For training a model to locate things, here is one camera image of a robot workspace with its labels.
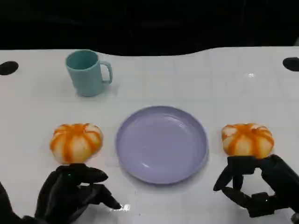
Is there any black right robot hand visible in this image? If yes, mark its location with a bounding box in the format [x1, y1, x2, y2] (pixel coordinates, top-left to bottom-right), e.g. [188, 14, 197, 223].
[213, 154, 299, 219]

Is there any black table cable grommet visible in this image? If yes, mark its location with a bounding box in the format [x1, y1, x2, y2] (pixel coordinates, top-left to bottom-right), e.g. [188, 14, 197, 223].
[0, 61, 19, 76]
[282, 57, 299, 71]

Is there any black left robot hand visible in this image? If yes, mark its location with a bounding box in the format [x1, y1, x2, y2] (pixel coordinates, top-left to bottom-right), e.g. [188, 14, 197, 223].
[34, 163, 122, 224]

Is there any pale green mug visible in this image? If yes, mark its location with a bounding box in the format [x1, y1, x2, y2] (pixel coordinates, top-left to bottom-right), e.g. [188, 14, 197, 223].
[65, 49, 113, 97]

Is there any lilac plate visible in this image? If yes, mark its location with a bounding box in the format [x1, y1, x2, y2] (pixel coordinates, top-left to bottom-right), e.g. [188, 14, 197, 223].
[115, 105, 209, 185]

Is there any orange and white bread roll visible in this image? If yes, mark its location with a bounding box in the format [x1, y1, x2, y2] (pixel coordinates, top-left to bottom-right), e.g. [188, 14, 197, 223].
[221, 123, 274, 160]
[49, 123, 104, 164]

